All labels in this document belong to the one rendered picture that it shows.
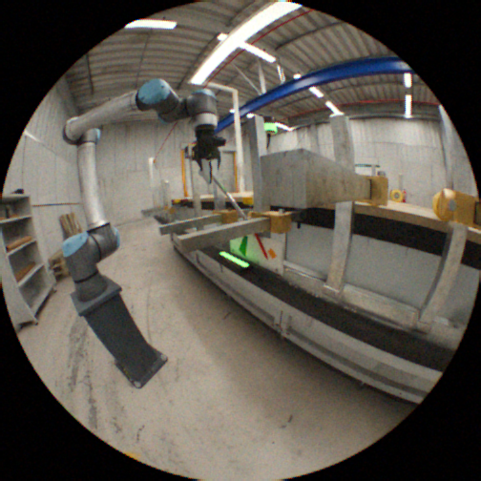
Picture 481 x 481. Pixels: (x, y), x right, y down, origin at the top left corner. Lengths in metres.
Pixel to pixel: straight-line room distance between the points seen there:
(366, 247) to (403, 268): 0.15
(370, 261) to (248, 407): 0.86
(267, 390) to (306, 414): 0.26
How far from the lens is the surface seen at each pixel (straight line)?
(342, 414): 1.04
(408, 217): 0.53
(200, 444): 0.97
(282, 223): 0.42
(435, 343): 0.44
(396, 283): 0.61
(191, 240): 0.32
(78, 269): 0.80
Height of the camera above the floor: 0.94
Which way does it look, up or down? 18 degrees down
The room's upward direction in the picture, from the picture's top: 4 degrees counter-clockwise
